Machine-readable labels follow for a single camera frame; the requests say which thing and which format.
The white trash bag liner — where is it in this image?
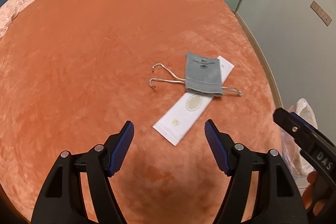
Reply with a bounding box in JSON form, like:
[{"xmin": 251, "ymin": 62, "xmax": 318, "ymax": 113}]
[{"xmin": 280, "ymin": 97, "xmax": 319, "ymax": 177}]

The right hand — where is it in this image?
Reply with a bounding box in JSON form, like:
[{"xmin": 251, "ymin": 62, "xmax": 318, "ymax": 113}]
[{"xmin": 302, "ymin": 170, "xmax": 327, "ymax": 216}]

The grey fabric pouch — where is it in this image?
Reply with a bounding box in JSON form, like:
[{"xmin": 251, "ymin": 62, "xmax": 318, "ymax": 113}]
[{"xmin": 185, "ymin": 52, "xmax": 224, "ymax": 97}]

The white paper sachet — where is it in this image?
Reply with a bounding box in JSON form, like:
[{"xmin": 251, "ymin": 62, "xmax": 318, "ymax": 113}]
[{"xmin": 153, "ymin": 56, "xmax": 234, "ymax": 146}]

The orange velvet bed cover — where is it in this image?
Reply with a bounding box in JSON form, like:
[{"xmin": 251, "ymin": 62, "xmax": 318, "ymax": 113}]
[{"xmin": 1, "ymin": 0, "xmax": 281, "ymax": 223}]

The wall switch plate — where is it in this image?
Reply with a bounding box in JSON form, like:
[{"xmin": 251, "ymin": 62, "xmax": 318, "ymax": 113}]
[{"xmin": 310, "ymin": 1, "xmax": 332, "ymax": 26}]

